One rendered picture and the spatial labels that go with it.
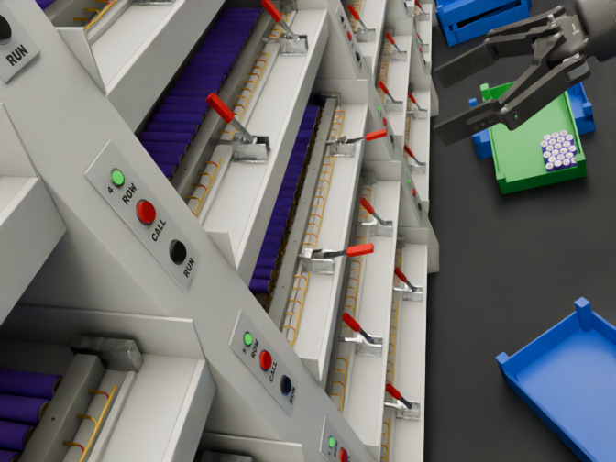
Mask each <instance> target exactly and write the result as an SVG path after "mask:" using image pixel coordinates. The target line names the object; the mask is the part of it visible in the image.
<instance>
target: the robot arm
mask: <svg viewBox="0 0 616 462"><path fill-rule="evenodd" d="M574 8H575V10H576V13H575V14H574V15H572V16H568V15H567V11H566V10H565V8H564V6H563V5H559V6H557V7H555V8H553V9H551V10H549V11H547V12H545V13H543V14H540V15H537V16H532V17H529V18H525V19H523V20H520V21H517V22H514V23H510V24H508V25H505V26H502V27H497V28H494V29H492V30H490V31H489V32H488V34H487V35H488V37H489V38H487V39H485V40H484V42H483V43H482V44H480V45H478V46H476V47H475V48H473V49H471V50H469V51H467V52H465V53H463V54H461V55H459V56H458V57H456V58H454V59H452V60H450V61H448V62H447V63H445V64H443V65H441V66H439V67H437V68H435V69H434V73H435V75H436V76H437V78H438V80H439V81H440V83H441V84H442V85H443V87H444V88H447V87H449V86H451V85H453V84H455V83H458V82H460V81H462V80H464V79H466V78H467V77H469V76H471V75H472V74H474V73H476V72H479V71H481V70H483V69H485V68H487V67H489V66H490V65H492V64H494V63H496V62H495V61H497V60H498V59H499V58H505V57H514V56H523V55H534V58H533V60H532V65H531V67H530V68H529V69H528V70H527V71H526V72H525V73H524V74H523V75H522V76H521V77H520V78H519V79H518V80H517V81H516V82H515V83H514V84H513V85H512V86H511V87H510V88H509V89H508V90H507V91H506V92H505V93H504V94H503V95H502V96H501V97H500V98H499V99H498V100H496V99H491V98H490V99H488V100H486V101H484V102H482V103H480V104H477V105H475V106H473V107H471V108H469V109H467V110H465V111H463V112H461V113H459V114H457V115H454V116H452V117H450V118H448V119H447V120H445V121H442V122H440V123H438V124H436V125H434V131H435V133H436V134H437V136H439V138H440V139H441V141H442V142H443V144H444V145H445V147H448V146H450V145H453V144H455V143H457V142H458V141H460V140H463V139H465V138H468V137H470V136H473V135H475V134H477V133H478V132H480V131H483V130H485V129H487V128H489V127H493V126H495V125H497V124H499V123H502V124H504V125H505V126H506V127H507V128H508V130H510V131H513V130H515V129H516V128H518V127H519V126H521V125H522V124H523V123H525V122H526V121H527V120H528V119H529V118H531V117H532V116H534V115H535V114H537V113H538V112H539V111H541V110H542V109H543V108H544V107H546V106H547V105H549V104H550V103H551V102H553V101H554V100H555V99H556V98H557V97H558V96H559V95H561V94H562V93H564V92H565V91H566V90H568V89H569V88H570V87H572V86H574V85H576V84H577V83H580V82H582V81H584V80H586V79H587V78H588V77H590V76H591V71H590V69H589V66H588V64H587V62H586V59H588V58H589V57H591V56H595V57H596V59H597V61H599V62H604V61H608V60H610V59H612V58H614V57H616V0H575V1H574ZM499 35H501V36H499ZM565 76H566V77H565ZM516 115H517V116H516ZM515 116H516V117H515Z"/></svg>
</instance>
